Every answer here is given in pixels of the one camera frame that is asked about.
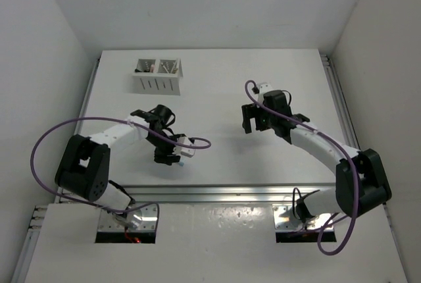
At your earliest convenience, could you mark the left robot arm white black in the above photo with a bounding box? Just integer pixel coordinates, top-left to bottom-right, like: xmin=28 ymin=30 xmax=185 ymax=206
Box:
xmin=55 ymin=105 xmax=193 ymax=211

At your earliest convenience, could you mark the aluminium rail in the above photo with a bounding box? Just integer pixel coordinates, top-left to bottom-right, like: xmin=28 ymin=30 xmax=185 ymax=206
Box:
xmin=320 ymin=55 xmax=360 ymax=149
xmin=124 ymin=183 xmax=334 ymax=203

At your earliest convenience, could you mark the aluminium right side rail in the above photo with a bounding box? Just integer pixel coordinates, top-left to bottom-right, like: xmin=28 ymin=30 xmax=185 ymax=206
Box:
xmin=320 ymin=55 xmax=360 ymax=149

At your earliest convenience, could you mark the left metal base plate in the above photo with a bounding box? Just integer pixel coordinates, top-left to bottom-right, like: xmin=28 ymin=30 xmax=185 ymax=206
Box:
xmin=97 ymin=205 xmax=158 ymax=234

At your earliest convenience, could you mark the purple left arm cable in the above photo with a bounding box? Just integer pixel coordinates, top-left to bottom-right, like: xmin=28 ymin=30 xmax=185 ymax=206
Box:
xmin=30 ymin=117 xmax=212 ymax=218

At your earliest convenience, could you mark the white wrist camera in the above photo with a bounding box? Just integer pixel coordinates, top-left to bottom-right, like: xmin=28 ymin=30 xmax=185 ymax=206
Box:
xmin=174 ymin=136 xmax=195 ymax=158
xmin=256 ymin=82 xmax=274 ymax=103

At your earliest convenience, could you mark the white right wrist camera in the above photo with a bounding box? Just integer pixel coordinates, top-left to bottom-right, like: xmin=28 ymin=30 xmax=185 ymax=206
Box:
xmin=256 ymin=82 xmax=274 ymax=103

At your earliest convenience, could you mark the white two-slot organizer box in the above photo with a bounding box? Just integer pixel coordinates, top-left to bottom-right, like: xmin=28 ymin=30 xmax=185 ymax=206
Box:
xmin=132 ymin=58 xmax=183 ymax=96

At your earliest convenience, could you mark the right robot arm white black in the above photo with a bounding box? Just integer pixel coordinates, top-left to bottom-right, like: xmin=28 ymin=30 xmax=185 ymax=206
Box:
xmin=241 ymin=83 xmax=392 ymax=223

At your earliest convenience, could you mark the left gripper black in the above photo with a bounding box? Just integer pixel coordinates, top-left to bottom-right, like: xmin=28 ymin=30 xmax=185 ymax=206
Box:
xmin=147 ymin=130 xmax=186 ymax=165

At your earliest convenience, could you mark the aluminium front rail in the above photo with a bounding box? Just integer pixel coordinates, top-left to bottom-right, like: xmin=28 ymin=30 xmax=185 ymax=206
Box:
xmin=124 ymin=183 xmax=334 ymax=203

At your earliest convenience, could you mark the metal base plate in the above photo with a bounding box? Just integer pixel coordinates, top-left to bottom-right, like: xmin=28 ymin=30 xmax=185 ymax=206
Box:
xmin=272 ymin=203 xmax=331 ymax=233
xmin=97 ymin=205 xmax=158 ymax=234

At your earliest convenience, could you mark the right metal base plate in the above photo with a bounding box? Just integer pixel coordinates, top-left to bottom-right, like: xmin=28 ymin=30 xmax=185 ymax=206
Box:
xmin=272 ymin=203 xmax=331 ymax=233

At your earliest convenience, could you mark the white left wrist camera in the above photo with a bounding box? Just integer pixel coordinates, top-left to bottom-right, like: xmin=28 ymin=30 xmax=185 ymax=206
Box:
xmin=174 ymin=136 xmax=195 ymax=158

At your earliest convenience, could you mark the gold slim makeup pen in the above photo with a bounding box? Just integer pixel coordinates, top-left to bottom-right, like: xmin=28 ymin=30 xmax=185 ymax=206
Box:
xmin=174 ymin=62 xmax=180 ymax=74

